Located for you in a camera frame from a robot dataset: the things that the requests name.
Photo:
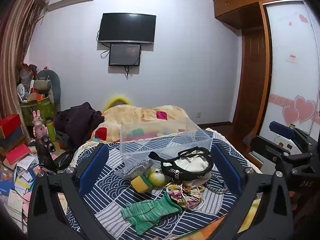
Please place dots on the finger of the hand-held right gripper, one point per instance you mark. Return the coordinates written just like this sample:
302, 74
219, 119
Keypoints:
265, 147
282, 128

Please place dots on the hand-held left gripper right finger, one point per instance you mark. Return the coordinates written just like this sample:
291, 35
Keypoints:
226, 170

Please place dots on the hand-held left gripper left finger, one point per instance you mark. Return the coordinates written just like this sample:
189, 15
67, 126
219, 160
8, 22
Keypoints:
93, 166

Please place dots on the cream cloth bag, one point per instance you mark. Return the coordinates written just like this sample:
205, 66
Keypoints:
192, 163

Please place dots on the silver mesh pouch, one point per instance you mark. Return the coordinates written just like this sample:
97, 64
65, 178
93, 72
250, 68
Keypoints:
136, 168

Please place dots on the yellow green sponge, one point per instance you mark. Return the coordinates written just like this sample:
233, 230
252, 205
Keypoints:
140, 183

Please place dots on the clear plastic storage box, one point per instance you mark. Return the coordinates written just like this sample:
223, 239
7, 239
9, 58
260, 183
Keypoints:
140, 145

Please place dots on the yellow-green plush ball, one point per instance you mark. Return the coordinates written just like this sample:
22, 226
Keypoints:
156, 176

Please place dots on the green knitted gloves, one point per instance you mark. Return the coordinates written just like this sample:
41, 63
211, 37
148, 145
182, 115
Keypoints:
147, 208

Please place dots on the black plastic bag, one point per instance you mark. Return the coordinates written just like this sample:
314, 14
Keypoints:
62, 161

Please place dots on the blue white patterned bedspread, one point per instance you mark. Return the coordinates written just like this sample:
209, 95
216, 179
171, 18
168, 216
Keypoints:
112, 195

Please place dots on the frosted sliding door with hearts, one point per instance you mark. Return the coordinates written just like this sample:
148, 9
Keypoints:
290, 87

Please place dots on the dark purple clothes pile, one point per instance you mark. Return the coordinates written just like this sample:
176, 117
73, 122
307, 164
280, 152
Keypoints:
77, 120

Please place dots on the yellow orange printed sheet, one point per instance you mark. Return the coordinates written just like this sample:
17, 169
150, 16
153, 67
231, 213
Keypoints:
252, 212

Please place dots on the green bottle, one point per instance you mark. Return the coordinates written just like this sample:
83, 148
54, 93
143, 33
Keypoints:
51, 131

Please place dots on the brown wooden door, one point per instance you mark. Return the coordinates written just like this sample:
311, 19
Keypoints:
251, 80

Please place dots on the beige patchwork blanket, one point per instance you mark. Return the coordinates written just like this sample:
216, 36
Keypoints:
130, 117

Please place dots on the pink bunny figure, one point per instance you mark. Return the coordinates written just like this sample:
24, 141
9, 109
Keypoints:
38, 127

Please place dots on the yellow curved cushion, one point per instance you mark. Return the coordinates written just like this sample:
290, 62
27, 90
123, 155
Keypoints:
117, 101

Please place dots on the small white door label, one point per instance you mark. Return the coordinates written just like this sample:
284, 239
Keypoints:
292, 57

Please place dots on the pile of papers and books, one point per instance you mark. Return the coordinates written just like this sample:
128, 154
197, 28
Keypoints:
20, 185

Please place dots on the green cardboard box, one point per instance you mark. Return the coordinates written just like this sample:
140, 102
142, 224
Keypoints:
42, 110

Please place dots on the red book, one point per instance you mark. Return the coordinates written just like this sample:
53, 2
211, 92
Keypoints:
17, 153

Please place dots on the dark grey box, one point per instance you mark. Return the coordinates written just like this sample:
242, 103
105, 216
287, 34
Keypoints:
11, 136

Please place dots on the red box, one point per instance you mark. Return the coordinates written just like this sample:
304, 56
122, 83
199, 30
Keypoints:
10, 122

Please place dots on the grey plush toy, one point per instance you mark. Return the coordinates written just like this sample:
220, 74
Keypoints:
46, 82

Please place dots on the pile of bags and clutter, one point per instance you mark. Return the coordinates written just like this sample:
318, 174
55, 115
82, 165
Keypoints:
28, 85

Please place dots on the wooden overhead cabinet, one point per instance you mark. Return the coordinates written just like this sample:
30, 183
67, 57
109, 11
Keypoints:
240, 5

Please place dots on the striped brown curtain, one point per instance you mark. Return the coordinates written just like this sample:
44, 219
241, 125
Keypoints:
15, 55

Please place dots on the black handheld camera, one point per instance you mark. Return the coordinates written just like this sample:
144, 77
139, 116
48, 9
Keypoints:
48, 143

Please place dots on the small black wall monitor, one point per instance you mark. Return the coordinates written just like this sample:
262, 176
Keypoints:
125, 54

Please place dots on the black wall television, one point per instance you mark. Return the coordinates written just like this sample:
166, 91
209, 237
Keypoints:
127, 27

